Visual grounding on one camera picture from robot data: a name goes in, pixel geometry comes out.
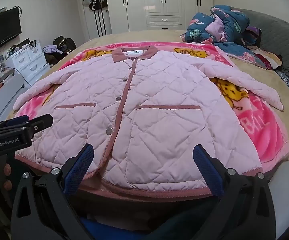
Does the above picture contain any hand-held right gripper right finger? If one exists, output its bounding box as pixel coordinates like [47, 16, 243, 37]
[193, 144, 277, 240]

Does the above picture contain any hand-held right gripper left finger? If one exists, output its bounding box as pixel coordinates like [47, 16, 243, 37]
[11, 144, 95, 240]

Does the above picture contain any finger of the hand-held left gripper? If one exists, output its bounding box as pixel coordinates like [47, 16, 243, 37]
[22, 114, 54, 137]
[0, 114, 31, 130]

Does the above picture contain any pink quilted jacket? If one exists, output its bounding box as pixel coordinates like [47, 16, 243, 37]
[13, 45, 284, 200]

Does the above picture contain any dark clothes pile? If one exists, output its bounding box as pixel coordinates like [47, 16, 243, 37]
[44, 50, 68, 67]

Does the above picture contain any person's left hand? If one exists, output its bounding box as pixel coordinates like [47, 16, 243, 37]
[2, 163, 13, 193]

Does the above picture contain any white drawer cabinet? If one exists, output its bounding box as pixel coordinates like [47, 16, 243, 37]
[6, 40, 51, 87]

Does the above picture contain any pink printed blanket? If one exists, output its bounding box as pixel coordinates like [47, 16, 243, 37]
[13, 41, 289, 178]

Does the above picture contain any purple garment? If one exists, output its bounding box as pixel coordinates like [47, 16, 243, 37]
[42, 45, 60, 55]

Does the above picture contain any black hanger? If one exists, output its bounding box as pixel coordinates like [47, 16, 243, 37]
[22, 38, 38, 49]

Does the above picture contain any white rounded object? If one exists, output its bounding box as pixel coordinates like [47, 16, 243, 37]
[268, 160, 289, 220]

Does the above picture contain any dark brown backpack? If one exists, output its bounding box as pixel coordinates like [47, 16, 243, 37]
[53, 36, 77, 55]

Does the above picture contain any white door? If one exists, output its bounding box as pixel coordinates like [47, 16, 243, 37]
[78, 0, 112, 42]

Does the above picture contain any bed with beige cover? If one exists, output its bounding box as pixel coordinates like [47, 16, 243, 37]
[3, 29, 289, 165]

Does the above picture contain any blue floral quilt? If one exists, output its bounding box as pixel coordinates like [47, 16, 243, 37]
[181, 4, 283, 70]

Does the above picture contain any grey padded headboard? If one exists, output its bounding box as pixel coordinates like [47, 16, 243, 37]
[234, 8, 289, 90]

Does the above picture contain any white wardrobe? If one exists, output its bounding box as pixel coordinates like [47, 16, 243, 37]
[104, 0, 214, 34]

